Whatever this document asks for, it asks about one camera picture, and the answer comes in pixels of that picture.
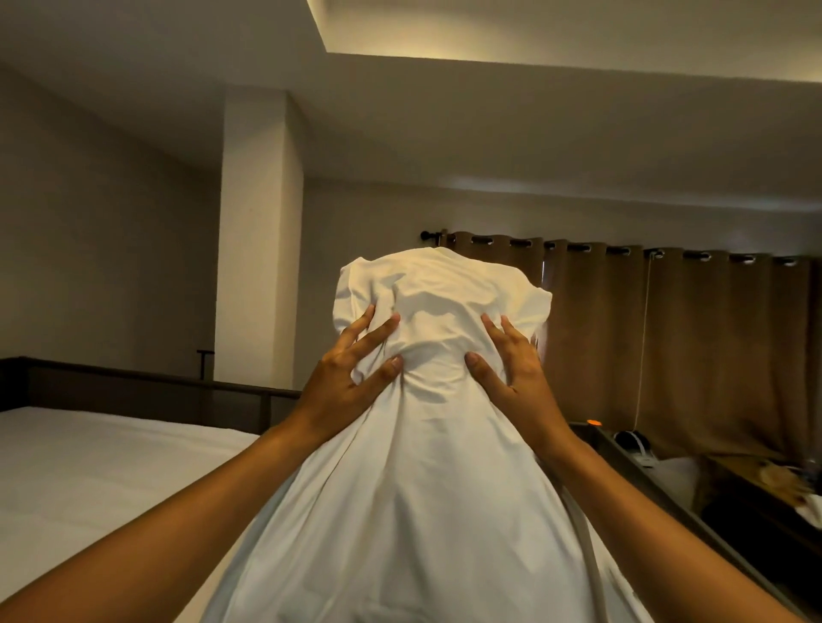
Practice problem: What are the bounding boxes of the dark wooden bed frame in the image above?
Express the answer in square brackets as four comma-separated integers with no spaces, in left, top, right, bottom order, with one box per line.
[0,356,811,623]

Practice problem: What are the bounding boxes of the wide brown curtain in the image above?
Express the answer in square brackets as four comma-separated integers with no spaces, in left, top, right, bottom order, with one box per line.
[537,240,822,462]

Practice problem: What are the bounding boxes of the black and white headset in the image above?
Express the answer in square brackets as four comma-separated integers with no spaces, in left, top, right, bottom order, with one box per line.
[613,429,657,467]

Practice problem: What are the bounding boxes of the white pillow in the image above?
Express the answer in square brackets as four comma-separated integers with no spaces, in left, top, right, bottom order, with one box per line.
[202,246,653,623]

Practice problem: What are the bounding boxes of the brown crumpled bag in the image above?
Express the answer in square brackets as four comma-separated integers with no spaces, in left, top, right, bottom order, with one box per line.
[756,461,811,505]

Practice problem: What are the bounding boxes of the person's left forearm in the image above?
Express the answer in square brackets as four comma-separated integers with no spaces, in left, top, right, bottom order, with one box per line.
[0,417,330,623]

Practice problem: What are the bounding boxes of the white bed mattress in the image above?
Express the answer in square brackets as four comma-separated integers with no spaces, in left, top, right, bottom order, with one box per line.
[0,406,262,623]

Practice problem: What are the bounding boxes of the white cloth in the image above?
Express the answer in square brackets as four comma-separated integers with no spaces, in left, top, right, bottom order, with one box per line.
[795,493,822,531]

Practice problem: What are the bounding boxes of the narrow brown curtain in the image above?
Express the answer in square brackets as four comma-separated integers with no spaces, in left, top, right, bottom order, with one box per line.
[442,231,547,290]

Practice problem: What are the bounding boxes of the person's left hand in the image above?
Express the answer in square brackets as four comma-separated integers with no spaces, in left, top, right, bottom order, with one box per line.
[286,305,405,445]

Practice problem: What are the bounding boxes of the black curtain rod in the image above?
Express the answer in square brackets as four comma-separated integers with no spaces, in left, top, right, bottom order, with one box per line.
[420,229,804,266]

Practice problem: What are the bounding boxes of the dark wooden side table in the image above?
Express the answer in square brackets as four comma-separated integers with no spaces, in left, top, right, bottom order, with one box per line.
[699,452,822,618]

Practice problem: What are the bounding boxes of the person's right forearm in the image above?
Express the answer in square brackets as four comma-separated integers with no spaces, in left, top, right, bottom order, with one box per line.
[538,427,792,623]

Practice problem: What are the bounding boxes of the person's right hand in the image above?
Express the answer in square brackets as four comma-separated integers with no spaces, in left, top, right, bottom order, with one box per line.
[464,313,570,458]

